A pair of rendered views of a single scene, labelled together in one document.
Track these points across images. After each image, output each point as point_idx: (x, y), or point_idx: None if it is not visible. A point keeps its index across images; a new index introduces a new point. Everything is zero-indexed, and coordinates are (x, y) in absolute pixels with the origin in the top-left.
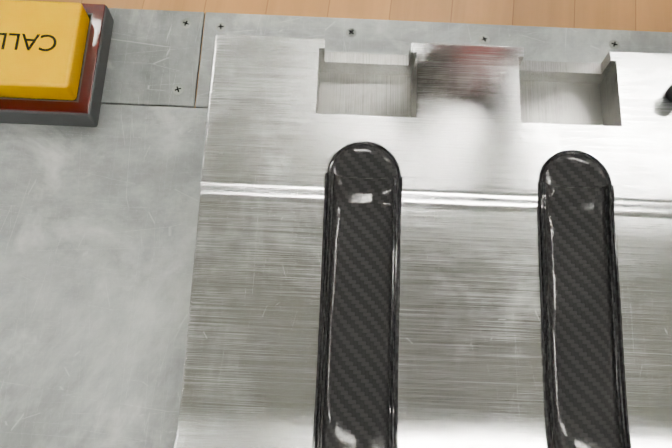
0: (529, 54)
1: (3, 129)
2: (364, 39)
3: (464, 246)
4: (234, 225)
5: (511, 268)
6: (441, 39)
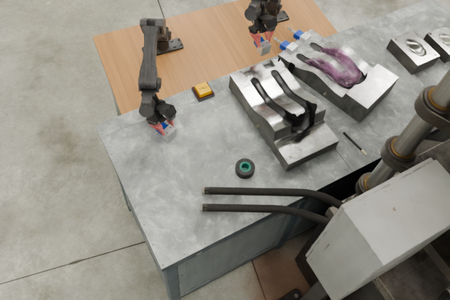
0: None
1: (203, 101)
2: None
3: (268, 82)
4: (245, 90)
5: (273, 82)
6: (247, 69)
